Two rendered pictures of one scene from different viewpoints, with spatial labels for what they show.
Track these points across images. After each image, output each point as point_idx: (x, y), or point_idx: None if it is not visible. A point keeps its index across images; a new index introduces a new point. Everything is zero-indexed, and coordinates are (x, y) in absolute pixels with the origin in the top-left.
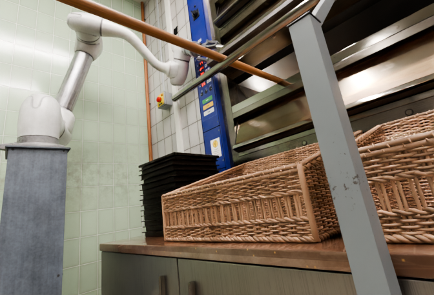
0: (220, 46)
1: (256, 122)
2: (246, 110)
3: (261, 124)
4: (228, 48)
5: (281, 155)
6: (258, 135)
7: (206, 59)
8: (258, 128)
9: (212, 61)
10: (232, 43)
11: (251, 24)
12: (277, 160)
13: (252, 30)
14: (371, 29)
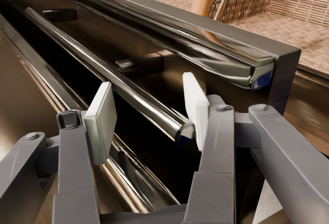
0: (99, 94)
1: (303, 111)
2: (300, 122)
3: (293, 96)
4: None
5: (301, 61)
6: (319, 90)
7: (263, 116)
8: (308, 99)
9: (246, 30)
10: None
11: None
12: (314, 61)
13: None
14: None
